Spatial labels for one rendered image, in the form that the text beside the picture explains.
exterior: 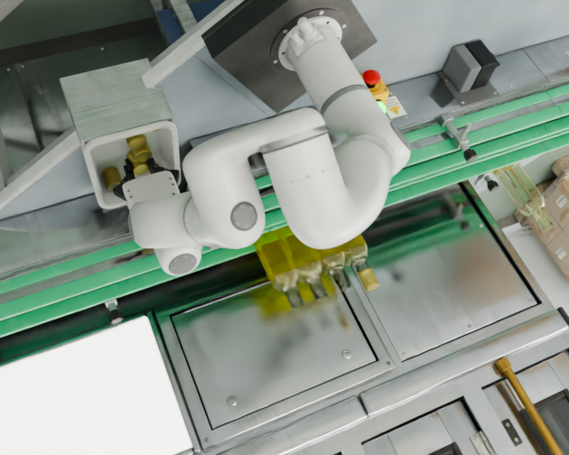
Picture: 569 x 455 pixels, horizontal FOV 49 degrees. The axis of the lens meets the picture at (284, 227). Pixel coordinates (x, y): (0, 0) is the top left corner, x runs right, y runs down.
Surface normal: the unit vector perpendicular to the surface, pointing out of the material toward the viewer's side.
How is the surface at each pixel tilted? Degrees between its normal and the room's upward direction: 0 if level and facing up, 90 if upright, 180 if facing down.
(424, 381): 90
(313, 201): 56
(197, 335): 90
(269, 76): 1
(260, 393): 90
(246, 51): 1
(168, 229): 61
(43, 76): 90
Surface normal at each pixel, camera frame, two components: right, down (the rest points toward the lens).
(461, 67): -0.91, 0.30
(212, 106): 0.40, 0.81
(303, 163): 0.04, 0.14
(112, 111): 0.10, -0.50
